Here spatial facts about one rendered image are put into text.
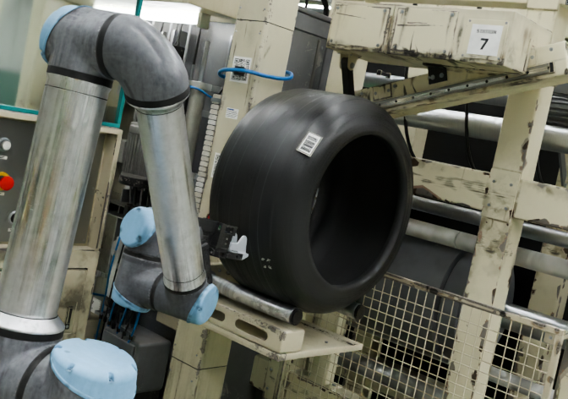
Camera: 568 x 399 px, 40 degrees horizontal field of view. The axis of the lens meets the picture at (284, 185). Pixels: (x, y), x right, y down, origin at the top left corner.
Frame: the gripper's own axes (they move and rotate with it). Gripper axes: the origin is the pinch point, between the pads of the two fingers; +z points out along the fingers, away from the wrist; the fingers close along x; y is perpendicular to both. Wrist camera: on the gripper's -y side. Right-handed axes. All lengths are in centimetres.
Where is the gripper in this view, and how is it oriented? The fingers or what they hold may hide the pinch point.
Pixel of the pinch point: (243, 257)
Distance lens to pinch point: 197.8
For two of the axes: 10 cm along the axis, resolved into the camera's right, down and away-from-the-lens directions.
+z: 6.2, 2.0, 7.6
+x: -7.3, -1.9, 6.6
